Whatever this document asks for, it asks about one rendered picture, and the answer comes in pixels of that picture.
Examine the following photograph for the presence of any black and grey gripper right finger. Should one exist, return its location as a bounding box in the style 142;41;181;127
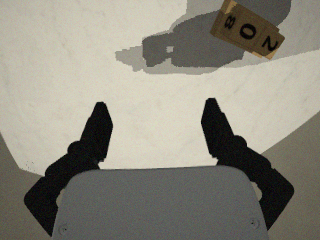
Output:
201;98;294;231

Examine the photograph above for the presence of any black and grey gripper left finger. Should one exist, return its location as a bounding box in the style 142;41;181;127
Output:
24;102;113;238

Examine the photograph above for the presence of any brown wooden digit cube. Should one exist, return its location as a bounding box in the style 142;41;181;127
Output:
251;25;285;60
220;8;265;49

